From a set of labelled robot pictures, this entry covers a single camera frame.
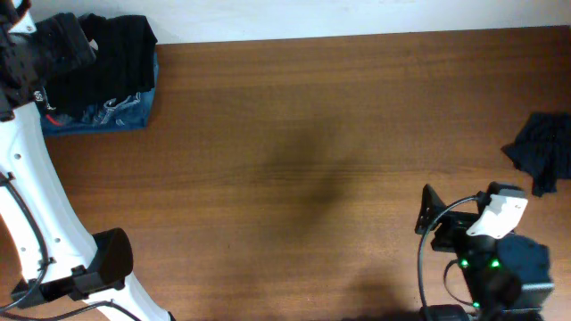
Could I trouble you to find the black t-shirt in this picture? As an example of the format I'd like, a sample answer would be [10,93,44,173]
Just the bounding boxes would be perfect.
[1,13,95,121]

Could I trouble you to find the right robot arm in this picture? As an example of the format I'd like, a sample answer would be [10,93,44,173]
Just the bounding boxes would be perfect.
[415,182,554,321]

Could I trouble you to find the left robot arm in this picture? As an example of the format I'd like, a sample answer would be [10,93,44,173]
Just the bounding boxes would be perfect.
[1,1,173,320]

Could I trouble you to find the crumpled dark navy garment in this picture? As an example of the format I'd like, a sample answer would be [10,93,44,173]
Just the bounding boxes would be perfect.
[501,112,570,197]

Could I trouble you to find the folded blue jeans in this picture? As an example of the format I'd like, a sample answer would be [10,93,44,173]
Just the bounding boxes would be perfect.
[38,52,161,137]

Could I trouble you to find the folded black garment on pile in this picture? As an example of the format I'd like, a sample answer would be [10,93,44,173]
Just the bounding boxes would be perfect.
[46,13,157,118]

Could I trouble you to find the grey garment with pink trim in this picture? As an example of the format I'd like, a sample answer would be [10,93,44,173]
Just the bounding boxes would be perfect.
[46,114,65,127]

